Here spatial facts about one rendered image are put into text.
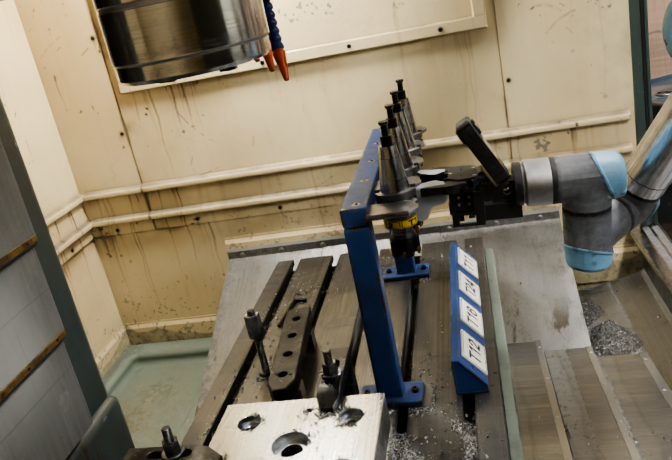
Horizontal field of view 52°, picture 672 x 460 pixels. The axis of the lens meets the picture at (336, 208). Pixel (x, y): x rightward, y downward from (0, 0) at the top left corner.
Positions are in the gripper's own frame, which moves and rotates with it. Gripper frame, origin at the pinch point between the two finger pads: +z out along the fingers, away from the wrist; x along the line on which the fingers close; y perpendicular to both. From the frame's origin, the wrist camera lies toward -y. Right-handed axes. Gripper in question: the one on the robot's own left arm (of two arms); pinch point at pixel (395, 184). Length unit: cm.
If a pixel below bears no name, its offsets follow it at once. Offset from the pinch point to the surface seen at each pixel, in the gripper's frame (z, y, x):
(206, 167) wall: 56, 10, 61
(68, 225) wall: 95, 18, 51
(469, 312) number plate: -9.6, 25.1, 0.7
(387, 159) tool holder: -0.7, -8.0, -12.5
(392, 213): -1.1, -2.0, -18.8
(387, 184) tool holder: -0.3, -4.4, -12.9
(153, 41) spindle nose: 14, -31, -48
